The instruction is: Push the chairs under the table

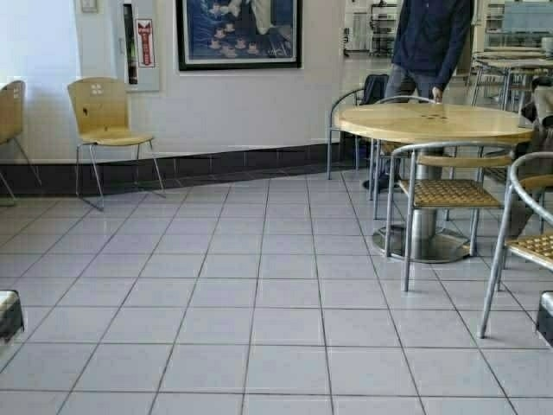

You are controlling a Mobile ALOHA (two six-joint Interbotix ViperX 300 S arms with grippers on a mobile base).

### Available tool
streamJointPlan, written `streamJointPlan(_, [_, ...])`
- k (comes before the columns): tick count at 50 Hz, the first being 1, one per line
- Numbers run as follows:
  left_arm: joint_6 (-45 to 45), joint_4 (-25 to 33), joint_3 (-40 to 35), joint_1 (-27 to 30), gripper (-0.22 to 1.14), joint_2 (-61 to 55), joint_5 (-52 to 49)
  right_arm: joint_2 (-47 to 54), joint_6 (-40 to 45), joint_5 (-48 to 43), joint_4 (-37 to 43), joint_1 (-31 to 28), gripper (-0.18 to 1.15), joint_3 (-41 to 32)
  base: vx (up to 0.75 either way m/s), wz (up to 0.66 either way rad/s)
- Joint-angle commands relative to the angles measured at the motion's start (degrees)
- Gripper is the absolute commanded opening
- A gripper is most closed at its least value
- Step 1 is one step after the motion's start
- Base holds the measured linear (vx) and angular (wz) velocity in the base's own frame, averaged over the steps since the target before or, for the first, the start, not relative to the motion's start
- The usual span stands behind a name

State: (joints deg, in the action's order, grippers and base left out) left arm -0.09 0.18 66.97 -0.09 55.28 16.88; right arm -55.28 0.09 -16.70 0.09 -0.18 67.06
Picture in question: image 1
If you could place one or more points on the person's hand on table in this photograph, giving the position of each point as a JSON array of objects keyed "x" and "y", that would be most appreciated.
[{"x": 437, "y": 94}]

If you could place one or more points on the light wooden chair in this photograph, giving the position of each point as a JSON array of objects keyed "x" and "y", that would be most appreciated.
[
  {"x": 12, "y": 111},
  {"x": 101, "y": 111}
]

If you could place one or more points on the robot base corner, left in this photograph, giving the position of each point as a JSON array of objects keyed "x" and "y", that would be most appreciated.
[{"x": 12, "y": 319}]

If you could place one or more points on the robot base corner, right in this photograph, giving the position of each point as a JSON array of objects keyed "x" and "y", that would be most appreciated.
[{"x": 544, "y": 316}]

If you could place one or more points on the person in dark blue jacket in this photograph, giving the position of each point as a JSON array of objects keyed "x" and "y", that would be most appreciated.
[{"x": 430, "y": 37}]

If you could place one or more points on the dark backpack on chair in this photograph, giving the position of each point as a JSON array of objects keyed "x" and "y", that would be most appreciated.
[{"x": 374, "y": 88}]

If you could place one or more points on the background cafe tables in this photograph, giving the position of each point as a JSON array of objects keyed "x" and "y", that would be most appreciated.
[{"x": 513, "y": 72}]

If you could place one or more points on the metal wicker-seat chair, near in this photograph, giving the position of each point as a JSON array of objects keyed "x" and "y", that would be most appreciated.
[{"x": 442, "y": 176}]

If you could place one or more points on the metal wicker-seat chair, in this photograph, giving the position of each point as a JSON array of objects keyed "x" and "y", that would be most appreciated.
[
  {"x": 442, "y": 176},
  {"x": 526, "y": 180}
]

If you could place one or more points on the metal chair behind round table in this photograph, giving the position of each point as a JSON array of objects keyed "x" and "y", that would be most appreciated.
[{"x": 337, "y": 125}]

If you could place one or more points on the round wooden cafe table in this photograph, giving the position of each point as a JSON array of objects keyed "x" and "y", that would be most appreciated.
[{"x": 414, "y": 123}]

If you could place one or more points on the metal wicker-seat chair, right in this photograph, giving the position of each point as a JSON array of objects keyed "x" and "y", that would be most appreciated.
[{"x": 526, "y": 180}]

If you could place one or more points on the red fire extinguisher sign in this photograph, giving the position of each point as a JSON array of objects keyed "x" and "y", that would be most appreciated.
[{"x": 145, "y": 43}]

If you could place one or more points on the white fire extinguisher cabinet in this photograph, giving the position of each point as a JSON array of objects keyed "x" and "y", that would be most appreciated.
[{"x": 137, "y": 79}]

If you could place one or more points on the framed blue wall picture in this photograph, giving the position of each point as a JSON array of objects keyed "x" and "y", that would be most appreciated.
[{"x": 238, "y": 35}]

